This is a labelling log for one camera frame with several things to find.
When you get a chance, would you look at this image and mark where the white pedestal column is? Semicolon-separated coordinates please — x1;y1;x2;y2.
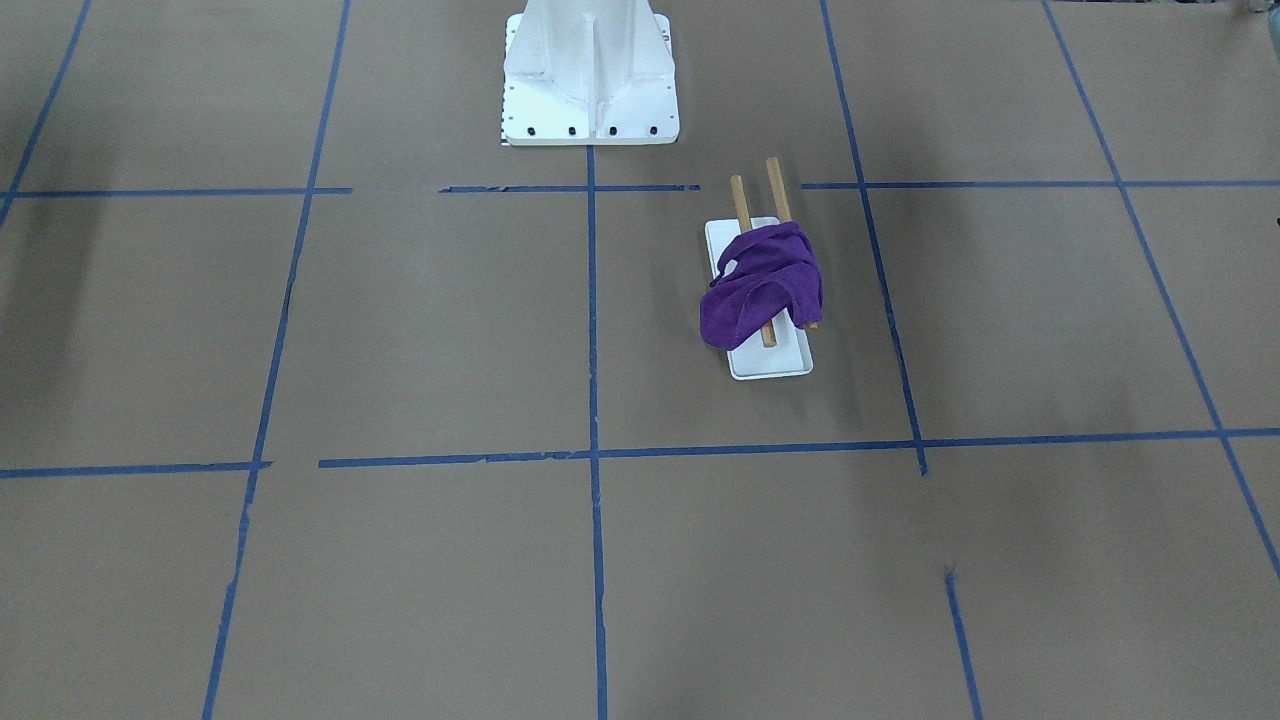
500;1;681;147

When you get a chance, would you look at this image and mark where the purple towel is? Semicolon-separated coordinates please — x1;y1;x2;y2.
699;222;826;351

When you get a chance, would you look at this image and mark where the white towel rack with wooden bars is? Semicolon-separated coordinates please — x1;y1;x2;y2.
704;156;819;380

